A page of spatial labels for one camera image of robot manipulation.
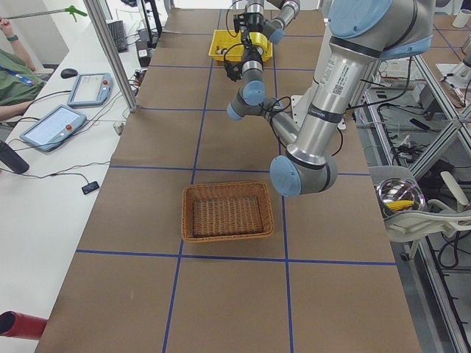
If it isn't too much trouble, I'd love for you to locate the teach pendant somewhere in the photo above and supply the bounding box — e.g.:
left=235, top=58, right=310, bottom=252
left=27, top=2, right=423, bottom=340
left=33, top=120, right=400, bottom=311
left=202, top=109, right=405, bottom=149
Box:
left=67, top=73, right=113, bottom=108
left=20, top=104, right=87, bottom=152

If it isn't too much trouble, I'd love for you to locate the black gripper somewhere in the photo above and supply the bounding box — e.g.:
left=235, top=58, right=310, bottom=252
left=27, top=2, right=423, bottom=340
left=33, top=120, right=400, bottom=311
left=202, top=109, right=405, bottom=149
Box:
left=244, top=13, right=263, bottom=33
left=241, top=41, right=263, bottom=64

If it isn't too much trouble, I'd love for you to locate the near teach pendant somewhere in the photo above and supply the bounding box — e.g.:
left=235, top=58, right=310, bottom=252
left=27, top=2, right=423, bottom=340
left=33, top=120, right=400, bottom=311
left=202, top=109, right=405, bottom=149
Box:
left=20, top=104, right=87, bottom=152

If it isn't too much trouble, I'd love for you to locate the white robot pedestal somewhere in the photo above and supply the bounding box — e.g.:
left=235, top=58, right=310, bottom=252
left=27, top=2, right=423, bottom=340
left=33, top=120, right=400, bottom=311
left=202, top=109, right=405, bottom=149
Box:
left=290, top=84, right=347, bottom=131

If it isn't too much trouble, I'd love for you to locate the yellow tape roll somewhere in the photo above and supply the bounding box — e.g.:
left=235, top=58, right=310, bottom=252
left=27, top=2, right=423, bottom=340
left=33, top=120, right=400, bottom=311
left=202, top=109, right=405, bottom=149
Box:
left=249, top=32, right=269, bottom=55

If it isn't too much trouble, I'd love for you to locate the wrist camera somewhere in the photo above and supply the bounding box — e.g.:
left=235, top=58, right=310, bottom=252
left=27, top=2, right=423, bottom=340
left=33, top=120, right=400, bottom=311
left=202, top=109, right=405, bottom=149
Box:
left=224, top=60, right=242, bottom=82
left=233, top=13, right=247, bottom=34

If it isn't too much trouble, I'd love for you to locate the red cylinder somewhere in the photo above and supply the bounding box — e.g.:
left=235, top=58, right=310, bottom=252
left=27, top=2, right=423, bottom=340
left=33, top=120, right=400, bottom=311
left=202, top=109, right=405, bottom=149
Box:
left=1, top=311, right=48, bottom=340

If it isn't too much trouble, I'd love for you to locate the panda figurine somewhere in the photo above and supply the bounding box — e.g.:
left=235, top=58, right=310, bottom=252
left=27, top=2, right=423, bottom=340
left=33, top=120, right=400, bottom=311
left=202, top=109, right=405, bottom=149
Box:
left=216, top=47, right=228, bottom=55

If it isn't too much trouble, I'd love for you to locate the black keyboard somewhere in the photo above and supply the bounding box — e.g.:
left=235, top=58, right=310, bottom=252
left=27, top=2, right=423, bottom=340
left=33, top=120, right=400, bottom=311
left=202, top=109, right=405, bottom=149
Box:
left=107, top=20, right=128, bottom=53

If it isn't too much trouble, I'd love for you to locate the black computer mouse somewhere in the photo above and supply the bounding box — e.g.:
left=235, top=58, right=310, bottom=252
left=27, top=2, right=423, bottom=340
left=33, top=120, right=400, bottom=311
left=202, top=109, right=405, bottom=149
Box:
left=60, top=68, right=78, bottom=79

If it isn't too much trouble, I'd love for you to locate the far teach pendant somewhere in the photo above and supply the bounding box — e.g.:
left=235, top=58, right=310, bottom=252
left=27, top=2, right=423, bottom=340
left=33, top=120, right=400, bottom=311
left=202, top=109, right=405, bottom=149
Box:
left=67, top=73, right=113, bottom=108

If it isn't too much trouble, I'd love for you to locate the green tipped grabber stick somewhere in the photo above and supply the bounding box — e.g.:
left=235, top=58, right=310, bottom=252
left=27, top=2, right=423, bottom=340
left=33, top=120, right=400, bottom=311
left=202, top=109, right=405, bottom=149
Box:
left=7, top=5, right=88, bottom=22

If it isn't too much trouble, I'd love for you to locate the steel bowl with corn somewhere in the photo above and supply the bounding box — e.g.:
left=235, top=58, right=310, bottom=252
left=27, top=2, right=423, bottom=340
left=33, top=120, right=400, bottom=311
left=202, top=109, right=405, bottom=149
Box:
left=375, top=177, right=427, bottom=217

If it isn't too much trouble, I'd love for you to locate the yellow woven basket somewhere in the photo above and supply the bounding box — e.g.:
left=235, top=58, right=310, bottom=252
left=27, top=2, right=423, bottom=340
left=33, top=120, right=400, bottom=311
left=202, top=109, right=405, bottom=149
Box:
left=208, top=29, right=273, bottom=63

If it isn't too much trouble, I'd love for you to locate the person raised hand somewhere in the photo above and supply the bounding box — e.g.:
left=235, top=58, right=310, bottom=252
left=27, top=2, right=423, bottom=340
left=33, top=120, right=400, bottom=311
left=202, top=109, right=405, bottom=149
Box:
left=0, top=18, right=15, bottom=38

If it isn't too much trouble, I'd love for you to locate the small black usb device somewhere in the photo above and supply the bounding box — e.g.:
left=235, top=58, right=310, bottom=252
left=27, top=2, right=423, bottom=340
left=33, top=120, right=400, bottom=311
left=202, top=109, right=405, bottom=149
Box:
left=81, top=181, right=100, bottom=195

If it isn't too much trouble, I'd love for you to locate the aluminium frame post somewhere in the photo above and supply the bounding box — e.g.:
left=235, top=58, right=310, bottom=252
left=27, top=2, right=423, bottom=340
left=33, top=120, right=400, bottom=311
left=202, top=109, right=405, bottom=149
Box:
left=83, top=0, right=138, bottom=113

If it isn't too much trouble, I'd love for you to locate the brown wicker basket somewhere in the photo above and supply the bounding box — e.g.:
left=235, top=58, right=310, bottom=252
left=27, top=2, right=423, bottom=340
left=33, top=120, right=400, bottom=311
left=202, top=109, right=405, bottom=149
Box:
left=182, top=181, right=275, bottom=243

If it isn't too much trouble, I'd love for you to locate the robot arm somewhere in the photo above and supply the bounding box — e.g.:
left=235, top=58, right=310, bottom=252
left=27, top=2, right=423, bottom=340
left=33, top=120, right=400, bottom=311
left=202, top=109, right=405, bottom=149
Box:
left=244, top=0, right=300, bottom=45
left=227, top=1, right=436, bottom=196

